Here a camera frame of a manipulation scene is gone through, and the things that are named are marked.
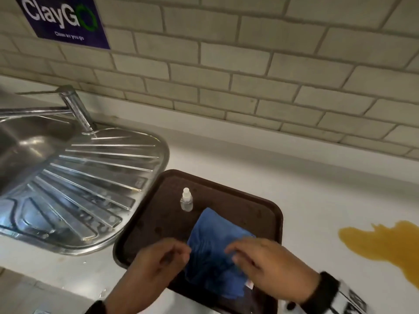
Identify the blue cloth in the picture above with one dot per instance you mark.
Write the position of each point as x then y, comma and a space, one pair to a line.
209, 251

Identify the black wrist band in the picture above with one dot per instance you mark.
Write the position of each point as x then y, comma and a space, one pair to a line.
96, 309
330, 297

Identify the blue wall sign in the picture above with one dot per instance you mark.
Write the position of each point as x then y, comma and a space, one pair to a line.
62, 19

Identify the brown plastic tray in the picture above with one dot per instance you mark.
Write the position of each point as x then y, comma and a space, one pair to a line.
163, 219

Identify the person's right hand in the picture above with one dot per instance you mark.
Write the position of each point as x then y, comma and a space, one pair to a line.
275, 268

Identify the small clear spray bottle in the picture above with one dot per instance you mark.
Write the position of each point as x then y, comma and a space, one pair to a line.
186, 202

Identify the black right wrist band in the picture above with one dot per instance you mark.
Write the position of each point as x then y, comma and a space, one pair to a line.
330, 297

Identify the black left wrist band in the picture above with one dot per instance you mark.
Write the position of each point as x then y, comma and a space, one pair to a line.
96, 309

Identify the yellow sauce spill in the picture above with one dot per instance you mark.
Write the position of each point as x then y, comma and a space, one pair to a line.
386, 245

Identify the white countertop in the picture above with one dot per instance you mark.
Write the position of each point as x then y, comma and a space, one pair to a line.
327, 199

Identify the person's left hand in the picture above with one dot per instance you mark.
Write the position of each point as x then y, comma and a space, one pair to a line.
147, 268

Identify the chrome faucet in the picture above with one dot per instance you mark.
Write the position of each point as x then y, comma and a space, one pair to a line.
75, 107

